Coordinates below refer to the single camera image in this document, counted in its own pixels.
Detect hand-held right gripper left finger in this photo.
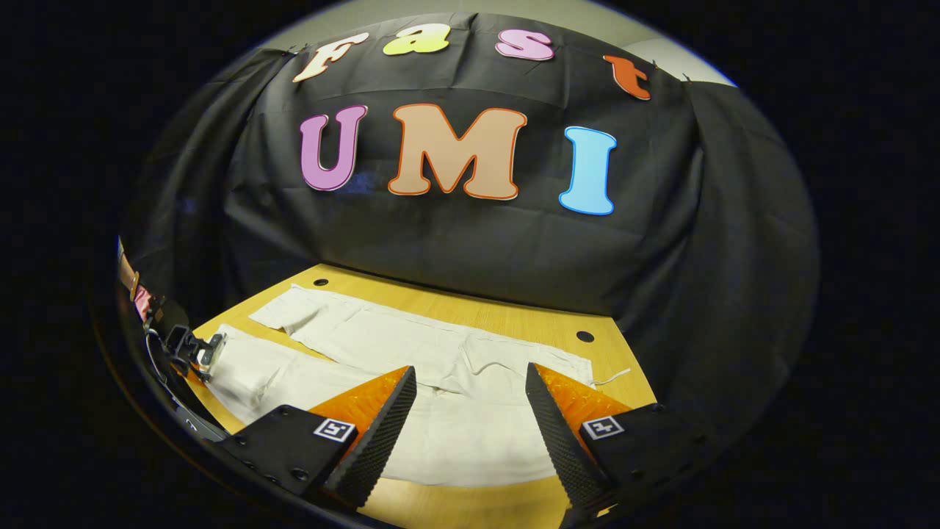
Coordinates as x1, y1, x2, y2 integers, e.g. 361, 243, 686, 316
220, 365, 417, 509

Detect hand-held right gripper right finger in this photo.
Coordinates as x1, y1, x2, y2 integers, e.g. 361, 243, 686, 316
525, 362, 728, 519

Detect white jeans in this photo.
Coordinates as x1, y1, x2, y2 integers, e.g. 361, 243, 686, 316
192, 285, 631, 487

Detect black backdrop cloth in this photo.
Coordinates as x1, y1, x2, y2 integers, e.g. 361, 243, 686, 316
117, 11, 822, 471

